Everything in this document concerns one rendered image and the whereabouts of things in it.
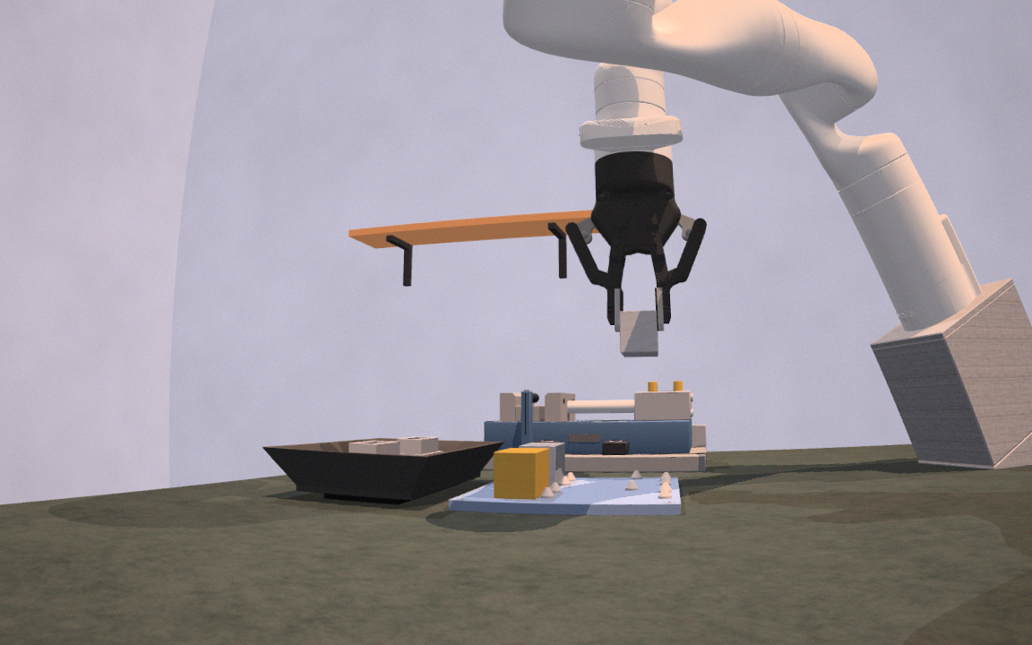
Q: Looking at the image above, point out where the orange block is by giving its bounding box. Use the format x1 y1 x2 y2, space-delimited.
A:
494 448 549 499

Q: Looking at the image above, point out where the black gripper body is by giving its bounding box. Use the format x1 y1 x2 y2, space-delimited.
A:
591 151 681 255

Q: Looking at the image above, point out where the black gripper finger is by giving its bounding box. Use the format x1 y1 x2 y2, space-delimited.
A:
565 211 628 332
643 211 707 331

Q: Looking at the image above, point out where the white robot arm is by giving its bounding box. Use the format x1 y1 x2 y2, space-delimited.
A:
503 0 982 331

